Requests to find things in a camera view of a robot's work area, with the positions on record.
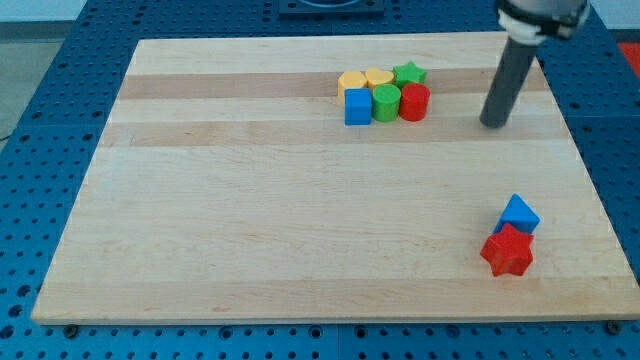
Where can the yellow hexagon block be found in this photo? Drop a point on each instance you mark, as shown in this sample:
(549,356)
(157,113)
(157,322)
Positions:
(350,80)

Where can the wooden board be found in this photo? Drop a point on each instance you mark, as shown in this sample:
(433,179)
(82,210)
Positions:
(227,189)

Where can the green circle block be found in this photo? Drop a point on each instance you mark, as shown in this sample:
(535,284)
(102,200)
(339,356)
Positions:
(386,100)

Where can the blue triangle block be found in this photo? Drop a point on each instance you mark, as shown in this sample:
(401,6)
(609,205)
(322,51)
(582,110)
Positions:
(518,214)

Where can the blue cube block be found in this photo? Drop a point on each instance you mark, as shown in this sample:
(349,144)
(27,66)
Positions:
(358,107)

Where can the green star block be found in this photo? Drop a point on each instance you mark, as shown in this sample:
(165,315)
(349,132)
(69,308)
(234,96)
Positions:
(409,73)

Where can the yellow heart block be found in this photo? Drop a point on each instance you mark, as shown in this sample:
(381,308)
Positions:
(376,77)

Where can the red star block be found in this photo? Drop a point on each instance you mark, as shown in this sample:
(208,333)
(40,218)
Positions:
(508,251)

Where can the red circle block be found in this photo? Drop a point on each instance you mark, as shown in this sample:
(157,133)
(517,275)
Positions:
(414,102)

